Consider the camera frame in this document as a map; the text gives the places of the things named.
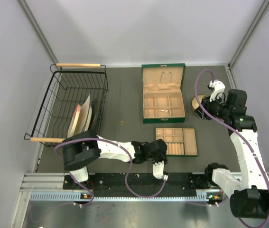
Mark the black wire basket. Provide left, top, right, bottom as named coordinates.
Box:
left=24, top=63, right=109, bottom=141

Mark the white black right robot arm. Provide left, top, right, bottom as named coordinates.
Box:
left=193, top=89, right=269, bottom=219

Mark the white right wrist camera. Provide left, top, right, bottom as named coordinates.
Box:
left=208, top=80, right=225, bottom=102

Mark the silver chain necklace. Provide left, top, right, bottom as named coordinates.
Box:
left=160, top=70, right=172, bottom=83

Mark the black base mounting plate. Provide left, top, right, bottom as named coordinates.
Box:
left=62, top=172, right=220, bottom=191

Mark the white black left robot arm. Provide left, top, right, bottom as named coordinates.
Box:
left=55, top=130, right=168, bottom=189

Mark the white plate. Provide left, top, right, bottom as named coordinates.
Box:
left=75, top=94, right=92, bottom=135

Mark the green jewelry box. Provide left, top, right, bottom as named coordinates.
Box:
left=141, top=63, right=186, bottom=124

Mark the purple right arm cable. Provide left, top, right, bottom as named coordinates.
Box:
left=195, top=68, right=269, bottom=228

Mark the grey slotted cable duct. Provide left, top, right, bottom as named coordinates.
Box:
left=30, top=192, right=209, bottom=202

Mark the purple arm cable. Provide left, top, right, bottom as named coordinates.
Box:
left=54, top=138, right=168, bottom=207
left=195, top=68, right=269, bottom=228

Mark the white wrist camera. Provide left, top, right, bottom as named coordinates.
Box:
left=152, top=161, right=168, bottom=181
left=208, top=80, right=225, bottom=102

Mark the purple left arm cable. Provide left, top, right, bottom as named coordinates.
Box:
left=54, top=138, right=168, bottom=207

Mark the beige ceramic bowl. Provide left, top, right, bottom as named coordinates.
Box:
left=191, top=95, right=207, bottom=118

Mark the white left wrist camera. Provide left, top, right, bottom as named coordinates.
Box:
left=152, top=161, right=168, bottom=181

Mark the pink rimmed plate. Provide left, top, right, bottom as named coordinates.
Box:
left=67, top=104, right=83, bottom=138

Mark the green jewelry tray insert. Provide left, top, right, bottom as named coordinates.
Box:
left=155, top=128, right=198, bottom=157

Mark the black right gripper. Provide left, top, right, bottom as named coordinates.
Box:
left=194, top=93, right=231, bottom=120

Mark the dark plate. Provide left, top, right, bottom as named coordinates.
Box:
left=89, top=99, right=102, bottom=133

